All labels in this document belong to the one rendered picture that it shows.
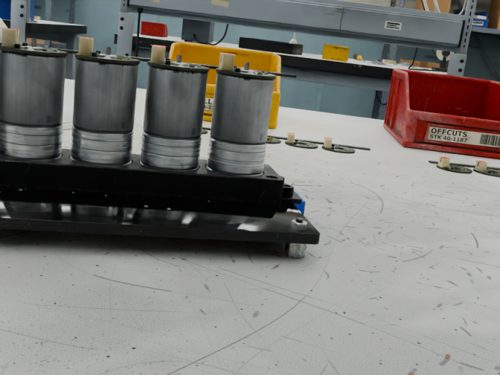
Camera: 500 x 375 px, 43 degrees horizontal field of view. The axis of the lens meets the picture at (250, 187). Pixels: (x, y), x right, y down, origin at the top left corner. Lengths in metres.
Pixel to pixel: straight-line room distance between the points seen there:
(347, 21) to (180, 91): 2.30
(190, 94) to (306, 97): 4.43
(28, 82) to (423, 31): 2.37
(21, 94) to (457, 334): 0.17
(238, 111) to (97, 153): 0.06
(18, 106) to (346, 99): 4.46
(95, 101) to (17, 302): 0.09
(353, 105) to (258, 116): 4.44
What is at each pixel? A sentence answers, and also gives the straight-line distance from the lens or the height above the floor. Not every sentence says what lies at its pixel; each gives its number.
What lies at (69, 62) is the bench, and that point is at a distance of 3.41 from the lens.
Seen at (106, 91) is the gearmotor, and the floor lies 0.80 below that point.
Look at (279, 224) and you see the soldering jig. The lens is 0.24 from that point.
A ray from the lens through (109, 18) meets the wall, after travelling 4.87.
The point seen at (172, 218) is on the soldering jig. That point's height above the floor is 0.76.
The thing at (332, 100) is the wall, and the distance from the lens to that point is 4.68.
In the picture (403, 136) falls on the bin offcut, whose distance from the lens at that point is 0.55.
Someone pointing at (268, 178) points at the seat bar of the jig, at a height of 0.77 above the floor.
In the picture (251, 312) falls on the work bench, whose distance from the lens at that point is 0.19.
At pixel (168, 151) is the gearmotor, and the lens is 0.26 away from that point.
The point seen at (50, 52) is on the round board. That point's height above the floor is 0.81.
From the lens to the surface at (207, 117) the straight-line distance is 0.54.
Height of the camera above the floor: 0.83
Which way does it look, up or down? 14 degrees down
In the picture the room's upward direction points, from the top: 7 degrees clockwise
